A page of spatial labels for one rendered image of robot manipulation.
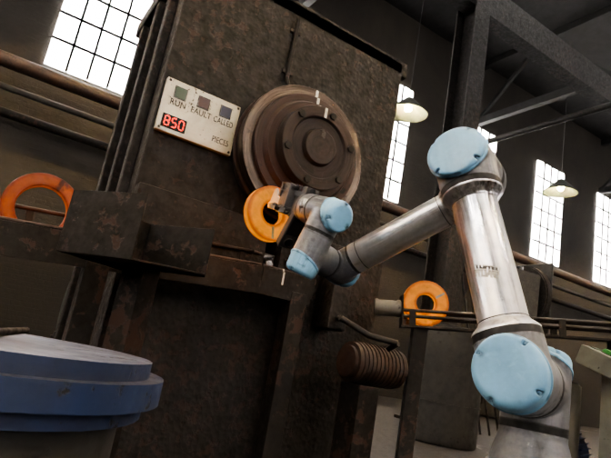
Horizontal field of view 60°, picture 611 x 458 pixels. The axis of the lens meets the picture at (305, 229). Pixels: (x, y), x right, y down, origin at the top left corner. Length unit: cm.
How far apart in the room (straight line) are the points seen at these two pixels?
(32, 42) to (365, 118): 655
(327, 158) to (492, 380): 102
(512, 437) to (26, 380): 82
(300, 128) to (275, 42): 46
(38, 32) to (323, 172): 692
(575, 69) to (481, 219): 790
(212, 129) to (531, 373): 127
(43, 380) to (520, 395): 69
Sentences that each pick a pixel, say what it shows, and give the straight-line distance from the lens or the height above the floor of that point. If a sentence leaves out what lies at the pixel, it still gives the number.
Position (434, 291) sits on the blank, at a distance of 187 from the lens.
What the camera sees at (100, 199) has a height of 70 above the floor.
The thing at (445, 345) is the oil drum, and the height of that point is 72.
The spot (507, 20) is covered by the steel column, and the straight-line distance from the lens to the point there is 781.
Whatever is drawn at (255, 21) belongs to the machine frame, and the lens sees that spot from 205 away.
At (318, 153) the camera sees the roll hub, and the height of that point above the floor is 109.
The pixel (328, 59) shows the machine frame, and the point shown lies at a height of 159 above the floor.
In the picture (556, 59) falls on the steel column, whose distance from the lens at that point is 850.
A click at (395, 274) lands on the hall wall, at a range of 1018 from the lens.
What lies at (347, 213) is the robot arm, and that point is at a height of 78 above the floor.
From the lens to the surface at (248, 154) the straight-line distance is 168.
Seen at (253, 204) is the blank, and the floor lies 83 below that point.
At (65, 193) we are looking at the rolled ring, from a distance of 151.
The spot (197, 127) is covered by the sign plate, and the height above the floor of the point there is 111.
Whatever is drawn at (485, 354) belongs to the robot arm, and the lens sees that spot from 91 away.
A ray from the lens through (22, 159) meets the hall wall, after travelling 776.
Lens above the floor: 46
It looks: 13 degrees up
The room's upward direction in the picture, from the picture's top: 10 degrees clockwise
